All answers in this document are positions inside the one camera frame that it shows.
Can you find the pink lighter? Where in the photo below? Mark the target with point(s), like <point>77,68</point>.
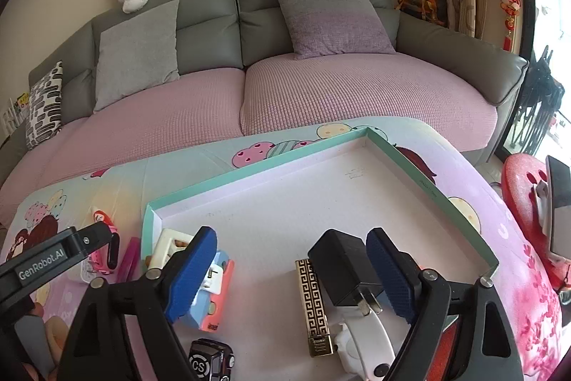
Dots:
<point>127,258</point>

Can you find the gold patterned lighter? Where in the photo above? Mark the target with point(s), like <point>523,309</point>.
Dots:
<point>312,309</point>

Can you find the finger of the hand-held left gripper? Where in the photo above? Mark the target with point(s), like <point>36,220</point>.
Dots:
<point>93,238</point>

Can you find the red plastic stool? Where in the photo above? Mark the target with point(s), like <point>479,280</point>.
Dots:
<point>517,184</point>

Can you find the white magazine rack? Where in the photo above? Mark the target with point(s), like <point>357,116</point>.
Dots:
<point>15,113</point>

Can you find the pink watch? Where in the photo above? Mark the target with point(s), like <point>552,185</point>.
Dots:
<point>96,267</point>

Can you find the white wristband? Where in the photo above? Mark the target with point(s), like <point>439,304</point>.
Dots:
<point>370,341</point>

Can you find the printed blanket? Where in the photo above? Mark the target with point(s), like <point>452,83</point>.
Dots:
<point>513,256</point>

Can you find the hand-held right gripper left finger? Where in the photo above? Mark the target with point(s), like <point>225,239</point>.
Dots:
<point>192,274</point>

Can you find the grey purple cushion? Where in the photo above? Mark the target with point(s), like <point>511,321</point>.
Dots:
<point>330,19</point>

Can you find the black and white patterned pillow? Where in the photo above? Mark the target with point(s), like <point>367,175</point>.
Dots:
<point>44,108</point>

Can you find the teal-edged cardboard box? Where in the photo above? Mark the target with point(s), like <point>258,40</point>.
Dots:
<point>276,202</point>

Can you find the black toy car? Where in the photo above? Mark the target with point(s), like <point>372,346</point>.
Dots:
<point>209,358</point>

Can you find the black charger plug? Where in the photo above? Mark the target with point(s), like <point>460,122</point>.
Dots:
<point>343,269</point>

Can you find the light grey cushion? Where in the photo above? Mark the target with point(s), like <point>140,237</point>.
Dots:
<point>134,55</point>

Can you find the dark flat device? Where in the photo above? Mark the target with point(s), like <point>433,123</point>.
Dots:
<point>560,202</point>

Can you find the grey sofa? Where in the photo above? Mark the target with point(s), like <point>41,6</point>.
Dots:
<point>209,6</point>

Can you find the black metal rack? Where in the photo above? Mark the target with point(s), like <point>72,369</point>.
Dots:
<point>535,95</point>

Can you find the pink sofa seat cover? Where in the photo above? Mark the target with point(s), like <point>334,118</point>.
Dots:
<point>134,131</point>
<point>357,91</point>

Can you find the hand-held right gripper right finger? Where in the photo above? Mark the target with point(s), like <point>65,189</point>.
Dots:
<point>392,278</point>

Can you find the white square charger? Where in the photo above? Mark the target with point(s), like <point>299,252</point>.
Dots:
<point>167,247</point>

